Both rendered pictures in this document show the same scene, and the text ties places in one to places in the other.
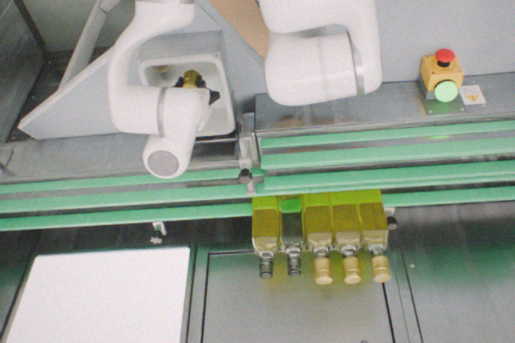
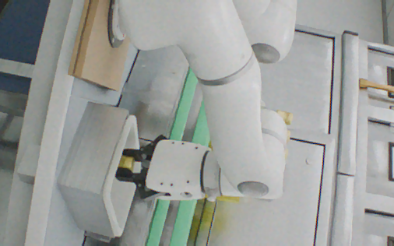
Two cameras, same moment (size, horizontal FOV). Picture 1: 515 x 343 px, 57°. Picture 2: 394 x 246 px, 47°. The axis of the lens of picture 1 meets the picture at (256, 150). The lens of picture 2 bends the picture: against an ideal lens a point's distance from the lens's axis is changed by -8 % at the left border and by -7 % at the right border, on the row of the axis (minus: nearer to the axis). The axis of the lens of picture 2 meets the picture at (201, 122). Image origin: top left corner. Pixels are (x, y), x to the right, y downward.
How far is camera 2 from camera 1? 0.85 m
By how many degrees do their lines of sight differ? 52
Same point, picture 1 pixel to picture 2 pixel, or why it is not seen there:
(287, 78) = (290, 35)
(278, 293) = (258, 209)
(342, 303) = not seen: hidden behind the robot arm
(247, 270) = (230, 228)
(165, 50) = (96, 161)
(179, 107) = (281, 124)
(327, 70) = (293, 10)
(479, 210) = not seen: hidden behind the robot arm
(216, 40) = (106, 109)
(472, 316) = (293, 96)
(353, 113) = (174, 63)
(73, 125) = not seen: outside the picture
